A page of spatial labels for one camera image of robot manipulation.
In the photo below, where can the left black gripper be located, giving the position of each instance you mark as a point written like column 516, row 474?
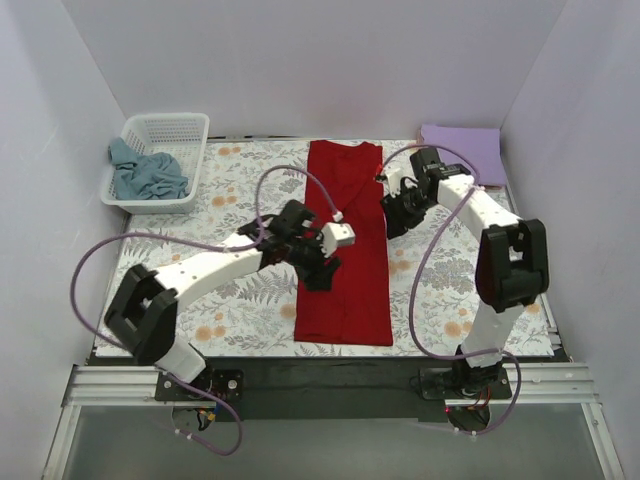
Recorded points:
column 314, row 265

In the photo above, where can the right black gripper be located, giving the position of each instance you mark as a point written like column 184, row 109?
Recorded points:
column 400, row 212

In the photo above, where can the red t shirt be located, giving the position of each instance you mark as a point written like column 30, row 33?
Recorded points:
column 356, row 311

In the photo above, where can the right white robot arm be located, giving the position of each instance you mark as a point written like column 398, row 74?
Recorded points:
column 511, row 268

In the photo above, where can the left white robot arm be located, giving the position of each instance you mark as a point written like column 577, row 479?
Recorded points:
column 144, row 311

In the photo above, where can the floral tablecloth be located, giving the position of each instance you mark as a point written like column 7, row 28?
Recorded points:
column 433, row 300

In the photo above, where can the folded purple t shirt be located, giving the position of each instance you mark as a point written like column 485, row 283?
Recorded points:
column 479, row 145

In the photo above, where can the blue-grey t shirt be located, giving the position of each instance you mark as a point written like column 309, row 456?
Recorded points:
column 145, row 177

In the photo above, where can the white plastic basket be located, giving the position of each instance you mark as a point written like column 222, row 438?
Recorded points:
column 183, row 136

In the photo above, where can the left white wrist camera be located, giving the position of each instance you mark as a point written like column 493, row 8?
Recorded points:
column 336, row 234

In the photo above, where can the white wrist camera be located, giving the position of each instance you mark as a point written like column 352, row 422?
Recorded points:
column 336, row 234
column 392, row 179

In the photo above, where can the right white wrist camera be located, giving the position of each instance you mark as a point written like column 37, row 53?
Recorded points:
column 392, row 179

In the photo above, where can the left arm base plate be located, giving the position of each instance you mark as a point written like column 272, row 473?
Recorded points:
column 226, row 384

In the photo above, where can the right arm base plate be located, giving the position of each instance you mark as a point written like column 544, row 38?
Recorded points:
column 460, row 382

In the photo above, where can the aluminium rail frame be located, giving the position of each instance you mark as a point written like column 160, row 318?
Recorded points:
column 332, row 418

